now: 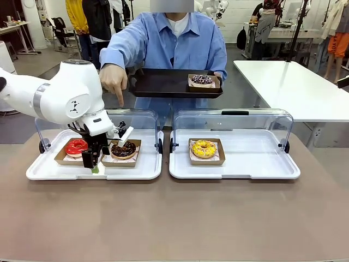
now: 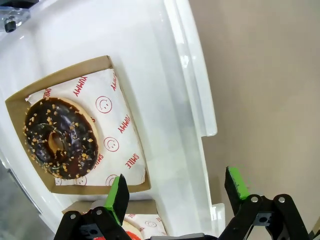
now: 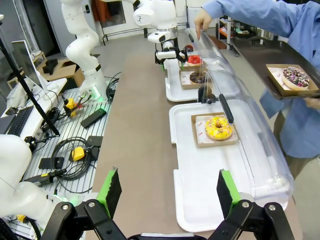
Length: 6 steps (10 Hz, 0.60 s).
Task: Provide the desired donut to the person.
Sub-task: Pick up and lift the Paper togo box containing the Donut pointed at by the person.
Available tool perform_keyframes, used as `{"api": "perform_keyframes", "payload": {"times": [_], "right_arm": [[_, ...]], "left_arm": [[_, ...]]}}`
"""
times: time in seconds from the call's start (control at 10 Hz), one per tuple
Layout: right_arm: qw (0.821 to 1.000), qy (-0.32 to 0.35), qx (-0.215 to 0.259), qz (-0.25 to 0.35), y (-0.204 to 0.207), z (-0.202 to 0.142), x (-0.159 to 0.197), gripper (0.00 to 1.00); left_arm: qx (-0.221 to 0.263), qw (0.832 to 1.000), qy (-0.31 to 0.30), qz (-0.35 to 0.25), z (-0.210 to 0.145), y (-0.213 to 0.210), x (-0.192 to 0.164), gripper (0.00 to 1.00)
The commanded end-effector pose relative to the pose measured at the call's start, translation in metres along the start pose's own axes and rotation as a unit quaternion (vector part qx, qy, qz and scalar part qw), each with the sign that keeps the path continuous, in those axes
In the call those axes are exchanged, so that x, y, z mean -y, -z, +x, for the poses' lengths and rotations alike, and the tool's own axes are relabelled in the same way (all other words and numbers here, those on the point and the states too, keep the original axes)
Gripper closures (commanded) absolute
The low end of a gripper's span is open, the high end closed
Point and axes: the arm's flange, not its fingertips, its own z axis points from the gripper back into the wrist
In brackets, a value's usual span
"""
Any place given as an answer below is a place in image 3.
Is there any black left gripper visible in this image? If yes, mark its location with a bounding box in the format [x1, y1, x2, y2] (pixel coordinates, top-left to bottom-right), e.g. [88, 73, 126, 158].
[154, 39, 188, 72]

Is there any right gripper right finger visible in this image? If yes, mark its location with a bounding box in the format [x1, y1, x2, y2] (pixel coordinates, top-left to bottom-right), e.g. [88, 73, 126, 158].
[214, 168, 296, 240]

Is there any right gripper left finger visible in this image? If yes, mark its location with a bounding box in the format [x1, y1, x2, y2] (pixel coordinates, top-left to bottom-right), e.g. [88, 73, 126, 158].
[45, 166, 129, 240]

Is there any black serving tray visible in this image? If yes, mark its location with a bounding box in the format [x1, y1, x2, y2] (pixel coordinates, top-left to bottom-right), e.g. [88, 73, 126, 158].
[233, 39, 320, 101]

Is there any brown cardboard donut box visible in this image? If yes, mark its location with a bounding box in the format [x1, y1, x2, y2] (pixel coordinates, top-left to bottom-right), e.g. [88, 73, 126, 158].
[190, 112, 239, 149]
[177, 58, 209, 72]
[179, 69, 214, 91]
[265, 63, 320, 99]

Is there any purple sprinkled donut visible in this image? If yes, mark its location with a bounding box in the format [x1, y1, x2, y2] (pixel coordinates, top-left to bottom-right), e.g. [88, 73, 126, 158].
[282, 66, 311, 91]

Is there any person's right forearm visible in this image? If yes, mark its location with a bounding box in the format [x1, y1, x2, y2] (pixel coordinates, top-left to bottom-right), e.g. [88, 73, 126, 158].
[202, 0, 302, 38]

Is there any red glazed donut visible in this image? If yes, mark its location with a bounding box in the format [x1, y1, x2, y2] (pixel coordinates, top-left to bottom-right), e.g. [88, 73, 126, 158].
[187, 55, 204, 67]

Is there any chocolate sprinkled donut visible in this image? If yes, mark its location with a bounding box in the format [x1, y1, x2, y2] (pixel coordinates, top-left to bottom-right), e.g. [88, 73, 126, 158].
[189, 70, 207, 85]

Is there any yellow sprinkled donut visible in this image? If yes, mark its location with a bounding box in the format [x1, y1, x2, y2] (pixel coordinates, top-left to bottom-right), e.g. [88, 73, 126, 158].
[204, 115, 235, 142]

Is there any person in blue shirt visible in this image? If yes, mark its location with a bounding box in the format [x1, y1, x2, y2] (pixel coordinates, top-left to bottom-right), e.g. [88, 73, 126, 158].
[259, 0, 320, 181]

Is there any person's right hand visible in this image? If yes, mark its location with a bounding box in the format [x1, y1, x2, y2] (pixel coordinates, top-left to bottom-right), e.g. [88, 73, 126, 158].
[193, 9, 214, 41]

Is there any person's left hand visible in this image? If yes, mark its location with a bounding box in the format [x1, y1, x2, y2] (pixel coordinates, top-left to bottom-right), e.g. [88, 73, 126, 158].
[302, 96, 320, 110]

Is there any white display tray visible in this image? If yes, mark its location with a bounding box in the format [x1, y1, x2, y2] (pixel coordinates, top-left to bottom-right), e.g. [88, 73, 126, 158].
[164, 58, 239, 103]
[168, 99, 294, 234]

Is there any yellow emergency stop button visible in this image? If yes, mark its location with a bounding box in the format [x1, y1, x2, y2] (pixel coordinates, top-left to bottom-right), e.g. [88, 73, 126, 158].
[70, 147, 86, 162]
[63, 97, 78, 117]

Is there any small black box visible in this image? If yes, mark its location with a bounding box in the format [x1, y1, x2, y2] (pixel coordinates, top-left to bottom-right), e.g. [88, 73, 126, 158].
[87, 135, 104, 148]

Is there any flat black plate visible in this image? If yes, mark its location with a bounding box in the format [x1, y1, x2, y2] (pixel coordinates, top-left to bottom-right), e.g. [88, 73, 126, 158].
[38, 156, 65, 170]

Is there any long flat black box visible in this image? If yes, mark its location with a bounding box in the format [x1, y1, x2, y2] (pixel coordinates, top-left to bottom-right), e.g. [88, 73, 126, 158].
[80, 108, 108, 129]

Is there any white computer desk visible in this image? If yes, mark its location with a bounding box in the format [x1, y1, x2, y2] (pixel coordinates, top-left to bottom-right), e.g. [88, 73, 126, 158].
[0, 76, 69, 141]

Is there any cardboard box with black foam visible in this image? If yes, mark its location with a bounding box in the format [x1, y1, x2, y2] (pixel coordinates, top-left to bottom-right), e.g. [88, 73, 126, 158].
[34, 58, 86, 88]

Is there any black computer keyboard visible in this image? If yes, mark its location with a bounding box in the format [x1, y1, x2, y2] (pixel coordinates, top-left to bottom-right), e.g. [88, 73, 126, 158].
[6, 105, 35, 138]

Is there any black tripod pole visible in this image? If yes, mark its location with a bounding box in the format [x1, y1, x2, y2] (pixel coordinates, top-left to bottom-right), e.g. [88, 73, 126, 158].
[0, 36, 61, 137]

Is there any computer monitor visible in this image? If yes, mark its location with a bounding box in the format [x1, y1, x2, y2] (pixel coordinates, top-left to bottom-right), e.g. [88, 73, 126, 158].
[10, 40, 49, 91]

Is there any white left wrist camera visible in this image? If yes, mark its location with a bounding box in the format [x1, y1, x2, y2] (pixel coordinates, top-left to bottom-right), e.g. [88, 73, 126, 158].
[155, 50, 177, 60]

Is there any black handle tool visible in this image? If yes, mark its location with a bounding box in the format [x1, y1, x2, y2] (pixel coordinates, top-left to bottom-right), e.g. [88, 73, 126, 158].
[23, 168, 68, 187]

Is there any coiled black cable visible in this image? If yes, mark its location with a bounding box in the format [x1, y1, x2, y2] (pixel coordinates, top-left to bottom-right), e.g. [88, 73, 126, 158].
[51, 136, 98, 195]

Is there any aluminium base plate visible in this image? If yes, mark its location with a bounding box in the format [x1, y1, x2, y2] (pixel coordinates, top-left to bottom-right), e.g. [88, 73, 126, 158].
[21, 86, 114, 199]

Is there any black metal rack frame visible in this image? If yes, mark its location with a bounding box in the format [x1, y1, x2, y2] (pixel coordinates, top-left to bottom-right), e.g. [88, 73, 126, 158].
[100, 14, 191, 46]

